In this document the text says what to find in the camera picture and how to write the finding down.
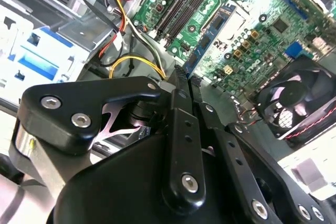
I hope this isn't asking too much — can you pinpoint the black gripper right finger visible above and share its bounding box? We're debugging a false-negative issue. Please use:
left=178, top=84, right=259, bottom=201
left=191, top=76, right=329, bottom=224

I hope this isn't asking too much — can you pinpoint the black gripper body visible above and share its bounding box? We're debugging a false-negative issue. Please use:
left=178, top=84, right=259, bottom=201
left=48, top=129, right=316, bottom=224

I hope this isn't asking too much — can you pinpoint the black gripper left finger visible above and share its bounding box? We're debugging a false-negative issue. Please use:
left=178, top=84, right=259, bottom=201
left=10, top=63, right=208, bottom=210

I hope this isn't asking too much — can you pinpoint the blue RAM stick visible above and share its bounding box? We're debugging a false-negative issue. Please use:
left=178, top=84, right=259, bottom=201
left=183, top=3, right=236, bottom=76

